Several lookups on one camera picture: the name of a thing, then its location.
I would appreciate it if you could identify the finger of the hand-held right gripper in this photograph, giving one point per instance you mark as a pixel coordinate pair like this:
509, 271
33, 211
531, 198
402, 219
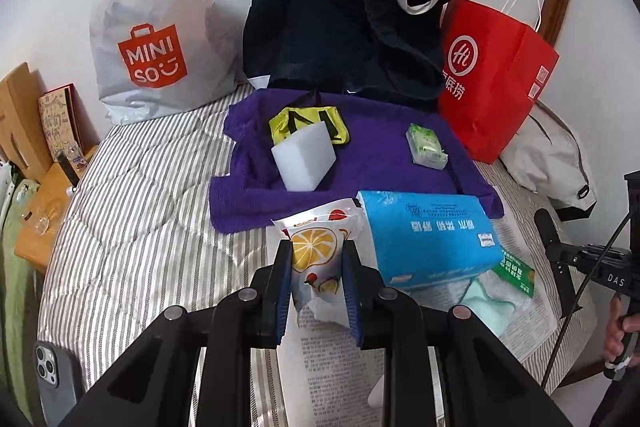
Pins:
550, 237

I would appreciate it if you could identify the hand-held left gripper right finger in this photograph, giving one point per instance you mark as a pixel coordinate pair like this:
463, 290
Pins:
352, 297

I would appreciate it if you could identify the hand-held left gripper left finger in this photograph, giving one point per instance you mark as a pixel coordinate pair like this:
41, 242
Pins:
282, 292

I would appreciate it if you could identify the white fruit print packet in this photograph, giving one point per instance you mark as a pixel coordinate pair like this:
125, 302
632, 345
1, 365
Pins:
320, 257

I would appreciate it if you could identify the white sponge block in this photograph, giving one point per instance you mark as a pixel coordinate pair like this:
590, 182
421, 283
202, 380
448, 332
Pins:
302, 159

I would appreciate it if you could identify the green pocket tissue pack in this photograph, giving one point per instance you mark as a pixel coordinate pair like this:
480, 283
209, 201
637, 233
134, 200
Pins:
425, 147

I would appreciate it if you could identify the yellow black pouch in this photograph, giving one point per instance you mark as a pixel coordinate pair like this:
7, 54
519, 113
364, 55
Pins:
292, 122

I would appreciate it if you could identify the person's right hand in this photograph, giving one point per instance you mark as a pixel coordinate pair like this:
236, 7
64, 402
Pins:
622, 337

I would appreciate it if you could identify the green wipes packet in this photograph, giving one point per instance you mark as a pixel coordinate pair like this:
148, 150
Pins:
515, 274

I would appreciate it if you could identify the newspaper sheet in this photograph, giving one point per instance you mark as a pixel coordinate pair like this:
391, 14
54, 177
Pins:
325, 372

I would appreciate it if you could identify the light green cloth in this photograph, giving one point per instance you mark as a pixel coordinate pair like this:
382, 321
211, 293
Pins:
485, 307

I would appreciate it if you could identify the blue tissue pack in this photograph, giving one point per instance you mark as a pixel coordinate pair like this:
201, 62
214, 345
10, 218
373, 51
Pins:
430, 237

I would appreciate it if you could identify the purple towel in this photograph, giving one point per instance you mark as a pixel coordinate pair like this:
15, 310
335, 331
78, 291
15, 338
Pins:
380, 162

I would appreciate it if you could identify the red paper bag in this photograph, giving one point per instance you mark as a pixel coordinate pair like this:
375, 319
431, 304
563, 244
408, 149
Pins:
490, 77

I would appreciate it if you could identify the smartphone in grey case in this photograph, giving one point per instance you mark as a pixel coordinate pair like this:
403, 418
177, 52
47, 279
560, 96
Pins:
55, 382

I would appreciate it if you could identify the wooden bedside shelf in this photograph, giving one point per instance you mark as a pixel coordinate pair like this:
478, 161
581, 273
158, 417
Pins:
50, 207

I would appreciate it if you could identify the green floral bedsheet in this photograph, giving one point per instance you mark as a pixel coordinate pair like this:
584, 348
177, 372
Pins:
15, 267

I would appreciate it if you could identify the dark navy backpack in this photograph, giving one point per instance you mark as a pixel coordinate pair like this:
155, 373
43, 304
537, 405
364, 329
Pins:
350, 17

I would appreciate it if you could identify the white plastic shopping bag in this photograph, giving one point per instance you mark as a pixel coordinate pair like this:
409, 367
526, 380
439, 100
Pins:
150, 7

